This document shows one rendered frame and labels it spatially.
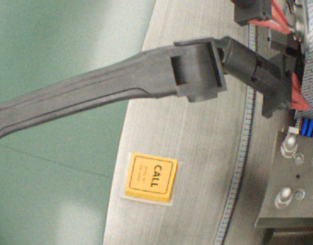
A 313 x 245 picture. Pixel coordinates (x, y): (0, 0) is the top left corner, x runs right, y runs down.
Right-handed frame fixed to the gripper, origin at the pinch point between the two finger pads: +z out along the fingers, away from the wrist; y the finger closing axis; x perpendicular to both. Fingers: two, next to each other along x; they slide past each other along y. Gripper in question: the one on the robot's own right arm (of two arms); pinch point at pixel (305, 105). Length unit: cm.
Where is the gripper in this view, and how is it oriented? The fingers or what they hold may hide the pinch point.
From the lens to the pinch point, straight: 137.9
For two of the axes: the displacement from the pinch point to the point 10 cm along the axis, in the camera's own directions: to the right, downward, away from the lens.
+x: 5.1, -3.0, -8.1
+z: 8.4, 3.7, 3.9
